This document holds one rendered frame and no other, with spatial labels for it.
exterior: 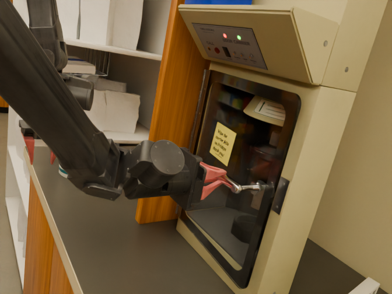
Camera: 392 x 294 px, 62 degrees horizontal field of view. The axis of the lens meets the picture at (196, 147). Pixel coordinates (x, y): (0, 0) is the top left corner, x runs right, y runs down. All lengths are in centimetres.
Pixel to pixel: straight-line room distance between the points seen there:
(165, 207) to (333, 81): 58
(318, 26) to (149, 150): 31
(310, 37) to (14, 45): 39
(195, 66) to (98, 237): 49
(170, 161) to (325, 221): 73
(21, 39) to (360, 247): 96
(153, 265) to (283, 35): 56
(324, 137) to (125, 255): 51
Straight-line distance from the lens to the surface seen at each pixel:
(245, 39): 62
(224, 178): 63
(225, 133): 71
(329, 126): 65
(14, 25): 35
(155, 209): 94
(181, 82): 84
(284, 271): 76
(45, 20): 80
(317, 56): 57
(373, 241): 105
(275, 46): 57
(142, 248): 85
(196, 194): 59
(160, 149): 48
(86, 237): 87
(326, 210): 111
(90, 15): 171
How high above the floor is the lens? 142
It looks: 16 degrees down
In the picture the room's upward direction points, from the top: 12 degrees clockwise
